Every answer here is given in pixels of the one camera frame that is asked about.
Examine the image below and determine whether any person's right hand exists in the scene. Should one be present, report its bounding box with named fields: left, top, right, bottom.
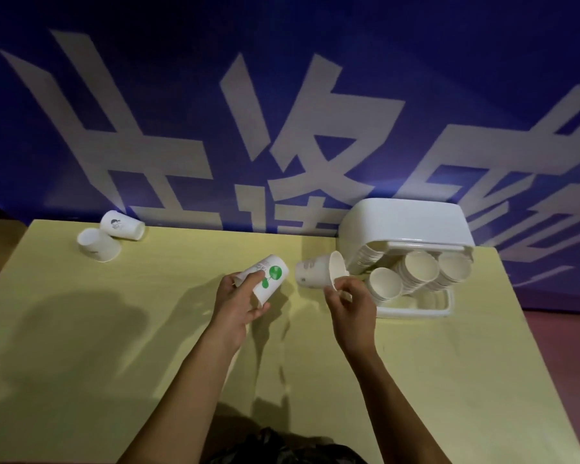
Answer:
left=324, top=276, right=379, bottom=358

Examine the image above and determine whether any person's left hand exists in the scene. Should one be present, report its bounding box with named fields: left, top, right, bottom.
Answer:
left=208, top=273, right=271, bottom=353

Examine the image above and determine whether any grey print white paper cup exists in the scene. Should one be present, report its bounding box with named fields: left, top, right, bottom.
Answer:
left=295, top=251, right=353, bottom=303

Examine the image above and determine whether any green print white paper cup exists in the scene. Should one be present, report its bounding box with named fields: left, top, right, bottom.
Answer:
left=233, top=254, right=290, bottom=306

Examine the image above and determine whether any person's left forearm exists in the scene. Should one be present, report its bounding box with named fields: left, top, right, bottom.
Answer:
left=118, top=328, right=245, bottom=464

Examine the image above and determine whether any person's right forearm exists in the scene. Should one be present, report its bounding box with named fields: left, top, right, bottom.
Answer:
left=343, top=345, right=451, bottom=464

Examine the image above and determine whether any stack of white paper cups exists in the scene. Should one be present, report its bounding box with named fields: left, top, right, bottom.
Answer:
left=428, top=251, right=473, bottom=293
left=349, top=242, right=385, bottom=276
left=397, top=250, right=440, bottom=293
left=366, top=267, right=405, bottom=306

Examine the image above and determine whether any white plastic storage bin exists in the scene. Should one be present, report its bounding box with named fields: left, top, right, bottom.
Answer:
left=338, top=198, right=476, bottom=319

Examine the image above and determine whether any person's dark clothing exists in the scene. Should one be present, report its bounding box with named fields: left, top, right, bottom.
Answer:
left=213, top=426, right=368, bottom=464

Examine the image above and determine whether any dark print white paper cup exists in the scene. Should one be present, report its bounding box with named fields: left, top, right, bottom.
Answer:
left=100, top=210, right=146, bottom=241

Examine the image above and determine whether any plain white paper cup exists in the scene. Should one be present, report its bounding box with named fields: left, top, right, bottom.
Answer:
left=76, top=228, right=122, bottom=263

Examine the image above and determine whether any blue banner with white characters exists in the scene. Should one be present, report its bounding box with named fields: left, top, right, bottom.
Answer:
left=0, top=0, right=580, bottom=314

